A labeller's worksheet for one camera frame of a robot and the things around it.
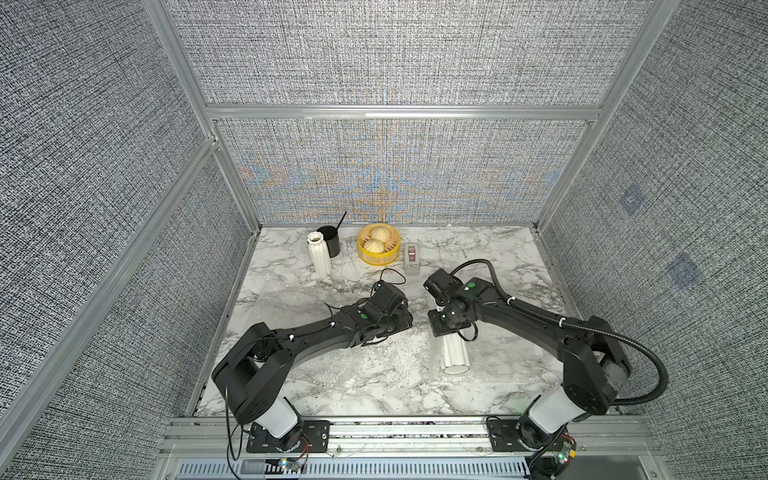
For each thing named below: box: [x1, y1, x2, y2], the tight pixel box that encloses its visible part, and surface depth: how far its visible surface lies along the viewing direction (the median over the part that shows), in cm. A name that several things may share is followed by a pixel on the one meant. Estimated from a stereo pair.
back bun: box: [370, 226, 392, 242], surface depth 112 cm
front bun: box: [364, 239, 385, 254], surface depth 108 cm
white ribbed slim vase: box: [306, 231, 332, 279], surface depth 97 cm
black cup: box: [316, 225, 341, 258], surface depth 109 cm
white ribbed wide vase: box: [442, 333, 470, 375], surface depth 81 cm
